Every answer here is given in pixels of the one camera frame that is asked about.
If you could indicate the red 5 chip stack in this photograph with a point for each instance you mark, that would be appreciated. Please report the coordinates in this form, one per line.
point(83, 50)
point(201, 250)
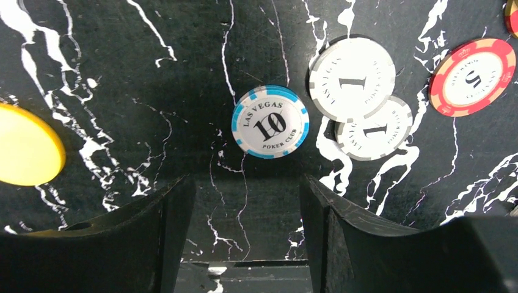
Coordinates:
point(510, 17)

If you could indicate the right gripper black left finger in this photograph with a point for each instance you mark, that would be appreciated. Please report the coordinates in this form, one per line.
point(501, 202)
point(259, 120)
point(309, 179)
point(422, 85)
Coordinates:
point(135, 248)

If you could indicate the light blue 10 chip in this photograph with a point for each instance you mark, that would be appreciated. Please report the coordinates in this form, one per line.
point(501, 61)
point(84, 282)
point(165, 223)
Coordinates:
point(270, 122)

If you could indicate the red 5 chip single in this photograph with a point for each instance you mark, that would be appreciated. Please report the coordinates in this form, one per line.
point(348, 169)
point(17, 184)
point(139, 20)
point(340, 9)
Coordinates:
point(472, 76)

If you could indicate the yellow round button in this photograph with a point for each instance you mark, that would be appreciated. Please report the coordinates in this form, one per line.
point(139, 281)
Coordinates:
point(31, 151)

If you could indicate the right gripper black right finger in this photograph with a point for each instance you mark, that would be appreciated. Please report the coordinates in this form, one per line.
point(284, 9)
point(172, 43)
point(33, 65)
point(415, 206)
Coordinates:
point(351, 249)

